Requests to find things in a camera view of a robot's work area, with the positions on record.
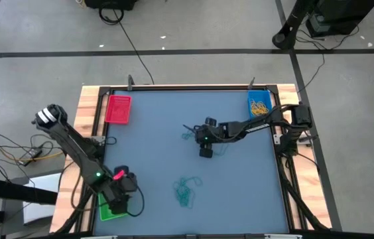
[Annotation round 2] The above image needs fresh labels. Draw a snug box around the black equipment case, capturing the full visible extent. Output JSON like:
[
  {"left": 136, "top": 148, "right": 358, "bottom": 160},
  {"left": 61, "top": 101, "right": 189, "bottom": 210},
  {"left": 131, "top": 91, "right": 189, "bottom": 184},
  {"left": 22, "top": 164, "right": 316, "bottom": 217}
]
[{"left": 84, "top": 0, "right": 139, "bottom": 11}]

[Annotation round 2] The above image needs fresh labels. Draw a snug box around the red plastic basket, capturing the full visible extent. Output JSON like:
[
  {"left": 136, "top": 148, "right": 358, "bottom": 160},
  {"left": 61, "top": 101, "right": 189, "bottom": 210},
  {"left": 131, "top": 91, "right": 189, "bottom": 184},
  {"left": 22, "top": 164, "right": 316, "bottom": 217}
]
[{"left": 103, "top": 95, "right": 133, "bottom": 125}]

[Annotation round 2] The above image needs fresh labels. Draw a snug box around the blue plastic basket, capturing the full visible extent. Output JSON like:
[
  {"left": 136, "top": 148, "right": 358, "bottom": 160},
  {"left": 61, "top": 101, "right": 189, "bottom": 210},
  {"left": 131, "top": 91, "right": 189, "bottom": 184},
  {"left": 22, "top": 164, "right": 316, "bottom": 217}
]
[{"left": 247, "top": 89, "right": 274, "bottom": 120}]

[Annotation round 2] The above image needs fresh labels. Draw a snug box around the thin black cable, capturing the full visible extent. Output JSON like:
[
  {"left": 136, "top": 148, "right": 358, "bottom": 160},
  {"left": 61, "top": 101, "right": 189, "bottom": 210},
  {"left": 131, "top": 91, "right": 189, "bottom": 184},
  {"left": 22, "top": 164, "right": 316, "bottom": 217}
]
[
  {"left": 294, "top": 25, "right": 360, "bottom": 89},
  {"left": 0, "top": 132, "right": 70, "bottom": 187}
]

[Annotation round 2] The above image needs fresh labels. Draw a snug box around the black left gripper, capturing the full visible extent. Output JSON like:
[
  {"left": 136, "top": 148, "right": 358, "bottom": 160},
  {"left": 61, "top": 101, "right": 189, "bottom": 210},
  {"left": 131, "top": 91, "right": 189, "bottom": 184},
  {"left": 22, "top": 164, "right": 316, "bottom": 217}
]
[{"left": 102, "top": 165, "right": 138, "bottom": 216}]

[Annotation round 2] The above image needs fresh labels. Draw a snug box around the black stand leg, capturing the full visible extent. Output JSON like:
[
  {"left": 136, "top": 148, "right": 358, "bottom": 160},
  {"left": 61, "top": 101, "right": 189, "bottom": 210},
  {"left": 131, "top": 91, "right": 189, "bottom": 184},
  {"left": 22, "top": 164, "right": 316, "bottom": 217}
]
[{"left": 0, "top": 177, "right": 58, "bottom": 206}]

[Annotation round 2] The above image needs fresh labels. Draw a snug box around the black equipment cart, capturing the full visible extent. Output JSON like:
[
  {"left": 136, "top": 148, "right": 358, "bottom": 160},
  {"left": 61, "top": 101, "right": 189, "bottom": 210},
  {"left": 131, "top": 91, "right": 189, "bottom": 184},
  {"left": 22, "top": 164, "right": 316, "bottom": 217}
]
[{"left": 305, "top": 0, "right": 374, "bottom": 38}]

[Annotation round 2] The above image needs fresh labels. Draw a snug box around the green plastic basket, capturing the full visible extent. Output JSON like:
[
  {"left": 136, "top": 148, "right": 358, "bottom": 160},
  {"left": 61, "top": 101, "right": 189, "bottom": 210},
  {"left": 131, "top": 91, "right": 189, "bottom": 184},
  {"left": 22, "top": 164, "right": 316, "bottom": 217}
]
[{"left": 97, "top": 192, "right": 129, "bottom": 222}]

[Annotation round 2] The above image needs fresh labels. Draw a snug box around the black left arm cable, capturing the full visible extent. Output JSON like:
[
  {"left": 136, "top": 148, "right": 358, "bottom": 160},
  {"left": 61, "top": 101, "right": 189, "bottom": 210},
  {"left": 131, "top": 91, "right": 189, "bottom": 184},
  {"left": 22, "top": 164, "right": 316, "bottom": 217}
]
[{"left": 126, "top": 185, "right": 146, "bottom": 218}]

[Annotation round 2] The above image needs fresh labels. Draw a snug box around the black stand pole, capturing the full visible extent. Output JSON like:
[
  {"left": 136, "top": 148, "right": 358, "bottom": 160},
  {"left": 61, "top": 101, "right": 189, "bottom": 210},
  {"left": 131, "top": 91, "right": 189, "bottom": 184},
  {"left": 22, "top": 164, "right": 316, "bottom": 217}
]
[{"left": 271, "top": 0, "right": 319, "bottom": 50}]

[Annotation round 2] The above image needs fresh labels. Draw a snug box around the yellow cable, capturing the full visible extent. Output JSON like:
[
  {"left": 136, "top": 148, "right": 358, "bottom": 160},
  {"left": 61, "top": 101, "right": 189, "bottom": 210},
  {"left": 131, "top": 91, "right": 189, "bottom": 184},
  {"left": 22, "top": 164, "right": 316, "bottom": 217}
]
[{"left": 0, "top": 143, "right": 67, "bottom": 164}]

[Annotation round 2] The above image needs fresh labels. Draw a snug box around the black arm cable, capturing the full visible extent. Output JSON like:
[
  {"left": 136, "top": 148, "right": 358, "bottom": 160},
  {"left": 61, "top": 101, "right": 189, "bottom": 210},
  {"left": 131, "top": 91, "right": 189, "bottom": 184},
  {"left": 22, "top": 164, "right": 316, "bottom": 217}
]
[
  {"left": 219, "top": 104, "right": 302, "bottom": 143},
  {"left": 126, "top": 185, "right": 146, "bottom": 218}
]

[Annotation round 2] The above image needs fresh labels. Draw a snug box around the black cable sleeve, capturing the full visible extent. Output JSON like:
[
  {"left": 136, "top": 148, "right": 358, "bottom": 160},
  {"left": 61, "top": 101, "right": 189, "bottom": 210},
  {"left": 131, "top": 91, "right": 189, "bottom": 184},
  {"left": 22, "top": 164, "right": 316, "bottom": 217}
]
[
  {"left": 52, "top": 185, "right": 101, "bottom": 235},
  {"left": 278, "top": 155, "right": 330, "bottom": 232}
]

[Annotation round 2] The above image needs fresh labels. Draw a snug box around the black power adapter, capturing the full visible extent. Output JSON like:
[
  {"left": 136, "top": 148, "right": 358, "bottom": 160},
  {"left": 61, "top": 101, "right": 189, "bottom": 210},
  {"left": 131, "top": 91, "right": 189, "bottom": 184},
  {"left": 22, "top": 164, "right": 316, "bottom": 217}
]
[{"left": 17, "top": 148, "right": 44, "bottom": 167}]

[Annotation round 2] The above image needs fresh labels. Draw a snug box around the black aluminium table frame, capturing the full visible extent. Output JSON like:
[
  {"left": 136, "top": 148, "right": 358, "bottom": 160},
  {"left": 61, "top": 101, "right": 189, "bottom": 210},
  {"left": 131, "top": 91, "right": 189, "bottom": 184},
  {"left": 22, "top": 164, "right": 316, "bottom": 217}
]
[{"left": 87, "top": 84, "right": 299, "bottom": 237}]

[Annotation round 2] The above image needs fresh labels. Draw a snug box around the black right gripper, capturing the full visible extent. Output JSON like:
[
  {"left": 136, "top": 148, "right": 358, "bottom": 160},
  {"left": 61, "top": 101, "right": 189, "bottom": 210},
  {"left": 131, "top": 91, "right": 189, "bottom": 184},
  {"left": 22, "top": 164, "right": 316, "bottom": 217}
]
[{"left": 182, "top": 116, "right": 233, "bottom": 159}]

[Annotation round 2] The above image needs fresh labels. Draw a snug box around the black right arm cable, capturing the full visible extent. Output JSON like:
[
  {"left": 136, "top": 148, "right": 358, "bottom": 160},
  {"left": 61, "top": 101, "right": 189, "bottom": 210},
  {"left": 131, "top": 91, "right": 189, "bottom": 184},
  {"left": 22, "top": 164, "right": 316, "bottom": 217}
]
[{"left": 219, "top": 104, "right": 302, "bottom": 143}]

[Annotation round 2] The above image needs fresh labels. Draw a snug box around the black floor cable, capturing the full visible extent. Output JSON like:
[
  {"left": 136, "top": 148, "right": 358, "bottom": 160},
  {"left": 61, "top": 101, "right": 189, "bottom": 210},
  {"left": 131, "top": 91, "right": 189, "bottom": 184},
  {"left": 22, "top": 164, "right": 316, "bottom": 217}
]
[{"left": 98, "top": 7, "right": 156, "bottom": 86}]

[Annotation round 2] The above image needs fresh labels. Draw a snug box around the light grey box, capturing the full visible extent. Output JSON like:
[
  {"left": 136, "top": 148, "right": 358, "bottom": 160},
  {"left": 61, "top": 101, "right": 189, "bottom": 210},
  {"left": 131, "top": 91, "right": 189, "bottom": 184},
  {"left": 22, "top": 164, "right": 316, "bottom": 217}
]
[{"left": 23, "top": 172, "right": 62, "bottom": 226}]

